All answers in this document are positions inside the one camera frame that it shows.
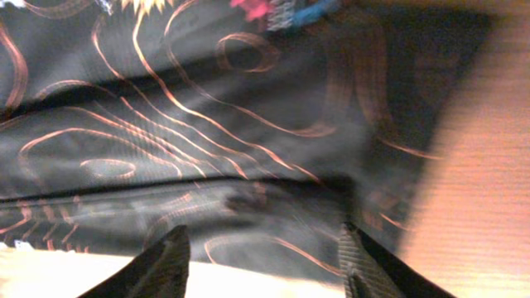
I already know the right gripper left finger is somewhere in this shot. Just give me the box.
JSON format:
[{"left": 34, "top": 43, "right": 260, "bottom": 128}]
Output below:
[{"left": 79, "top": 225, "right": 190, "bottom": 298}]

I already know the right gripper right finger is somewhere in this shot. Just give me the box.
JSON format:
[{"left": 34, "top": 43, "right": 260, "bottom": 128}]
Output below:
[{"left": 339, "top": 223, "right": 452, "bottom": 298}]

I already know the black orange-patterned jersey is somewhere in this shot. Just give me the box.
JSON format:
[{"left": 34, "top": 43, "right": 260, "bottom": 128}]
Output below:
[{"left": 1, "top": 1, "right": 493, "bottom": 284}]

